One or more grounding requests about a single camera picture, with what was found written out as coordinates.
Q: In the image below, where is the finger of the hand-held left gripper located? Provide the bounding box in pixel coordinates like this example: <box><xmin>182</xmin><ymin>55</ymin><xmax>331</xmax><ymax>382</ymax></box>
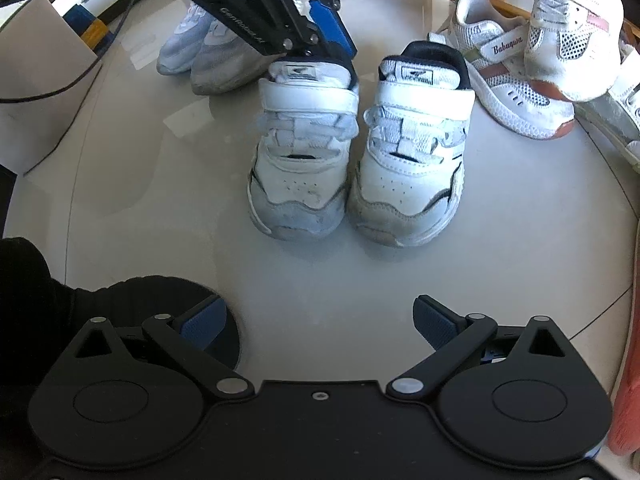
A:
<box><xmin>280</xmin><ymin>0</ymin><xmax>358</xmax><ymax>61</ymax></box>

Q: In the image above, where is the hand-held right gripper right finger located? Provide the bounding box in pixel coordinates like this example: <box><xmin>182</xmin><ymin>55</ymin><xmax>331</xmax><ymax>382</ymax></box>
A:
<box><xmin>386</xmin><ymin>296</ymin><xmax>571</xmax><ymax>402</ymax></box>

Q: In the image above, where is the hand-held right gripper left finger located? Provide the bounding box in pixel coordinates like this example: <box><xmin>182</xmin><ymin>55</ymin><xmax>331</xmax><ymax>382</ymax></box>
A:
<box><xmin>75</xmin><ymin>296</ymin><xmax>253</xmax><ymax>401</ymax></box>

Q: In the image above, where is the grey mesh dial sneaker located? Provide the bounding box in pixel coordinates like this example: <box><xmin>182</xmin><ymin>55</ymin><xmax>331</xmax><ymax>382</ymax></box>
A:
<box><xmin>156</xmin><ymin>2</ymin><xmax>219</xmax><ymax>75</ymax></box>
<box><xmin>190</xmin><ymin>19</ymin><xmax>274</xmax><ymax>96</ymax></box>

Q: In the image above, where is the white mesh sneaker brown heel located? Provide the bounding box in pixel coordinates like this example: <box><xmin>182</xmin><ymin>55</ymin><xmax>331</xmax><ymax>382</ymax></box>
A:
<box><xmin>522</xmin><ymin>0</ymin><xmax>626</xmax><ymax>104</ymax></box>
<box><xmin>427</xmin><ymin>0</ymin><xmax>576</xmax><ymax>140</ymax></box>

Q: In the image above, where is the pink plush duck slipper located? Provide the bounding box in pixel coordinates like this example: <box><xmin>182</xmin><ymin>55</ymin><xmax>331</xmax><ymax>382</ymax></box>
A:
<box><xmin>606</xmin><ymin>337</ymin><xmax>640</xmax><ymax>457</ymax></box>

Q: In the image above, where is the blue and yellow box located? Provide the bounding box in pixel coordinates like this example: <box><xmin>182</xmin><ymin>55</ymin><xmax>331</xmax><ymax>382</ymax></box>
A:
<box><xmin>64</xmin><ymin>2</ymin><xmax>110</xmax><ymax>54</ymax></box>

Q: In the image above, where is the person's black trouser leg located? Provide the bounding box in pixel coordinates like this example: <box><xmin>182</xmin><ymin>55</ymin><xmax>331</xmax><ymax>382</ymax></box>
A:
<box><xmin>0</xmin><ymin>237</ymin><xmax>247</xmax><ymax>480</ymax></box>

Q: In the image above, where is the white lace sneaker green lining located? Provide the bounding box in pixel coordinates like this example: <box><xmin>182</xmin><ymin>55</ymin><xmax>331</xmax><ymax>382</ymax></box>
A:
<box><xmin>575</xmin><ymin>45</ymin><xmax>640</xmax><ymax>172</ymax></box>

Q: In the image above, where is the black cable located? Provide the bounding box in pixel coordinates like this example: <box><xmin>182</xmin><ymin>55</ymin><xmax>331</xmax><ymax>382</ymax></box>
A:
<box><xmin>0</xmin><ymin>0</ymin><xmax>145</xmax><ymax>106</ymax></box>

